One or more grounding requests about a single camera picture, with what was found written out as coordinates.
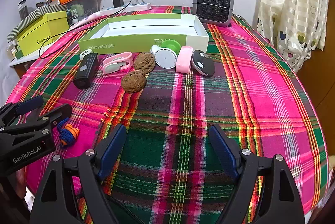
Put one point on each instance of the cream heart-print curtain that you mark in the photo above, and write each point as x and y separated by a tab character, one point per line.
293	17

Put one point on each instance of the black handheld device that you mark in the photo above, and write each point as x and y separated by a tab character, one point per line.
85	72

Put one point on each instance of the white round case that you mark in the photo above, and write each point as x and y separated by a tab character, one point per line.
166	57

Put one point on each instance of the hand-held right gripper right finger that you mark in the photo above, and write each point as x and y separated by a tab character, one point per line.
225	153

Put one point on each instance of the grey fan heater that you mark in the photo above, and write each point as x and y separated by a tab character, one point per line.
213	4

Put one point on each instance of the green round lid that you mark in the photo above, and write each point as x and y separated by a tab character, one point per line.
170	44

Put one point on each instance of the pink and white tube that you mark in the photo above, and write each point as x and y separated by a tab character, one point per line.
86	20

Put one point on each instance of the black round device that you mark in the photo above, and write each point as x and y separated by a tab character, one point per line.
202	64

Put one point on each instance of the pink clip device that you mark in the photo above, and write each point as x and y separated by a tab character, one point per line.
116	63

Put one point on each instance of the pink green plaid tablecloth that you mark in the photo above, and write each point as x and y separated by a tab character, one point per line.
183	108

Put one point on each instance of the brown walnut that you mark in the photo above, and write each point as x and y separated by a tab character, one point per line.
133	82
144	63

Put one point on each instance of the brown wooden panel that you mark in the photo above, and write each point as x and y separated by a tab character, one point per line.
316	88

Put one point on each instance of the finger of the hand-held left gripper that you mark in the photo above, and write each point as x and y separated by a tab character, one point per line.
28	105
59	114

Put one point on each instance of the striped box lid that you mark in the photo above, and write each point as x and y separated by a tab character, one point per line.
28	17

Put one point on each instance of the white power strip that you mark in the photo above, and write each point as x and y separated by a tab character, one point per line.
138	5

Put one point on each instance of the pink oblong case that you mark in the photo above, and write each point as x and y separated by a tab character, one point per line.
183	61

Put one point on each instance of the white shelf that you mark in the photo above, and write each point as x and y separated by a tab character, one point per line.
23	60

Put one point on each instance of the green and white cardboard box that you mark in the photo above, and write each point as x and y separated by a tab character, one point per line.
104	43

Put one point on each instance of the white printed bottle cap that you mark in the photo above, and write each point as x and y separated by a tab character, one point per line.
85	54

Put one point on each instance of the yellow-green cardboard box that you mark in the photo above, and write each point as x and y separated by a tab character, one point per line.
39	33

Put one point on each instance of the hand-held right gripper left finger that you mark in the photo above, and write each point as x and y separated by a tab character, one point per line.
112	150

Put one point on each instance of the dark jar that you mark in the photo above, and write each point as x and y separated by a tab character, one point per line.
22	10

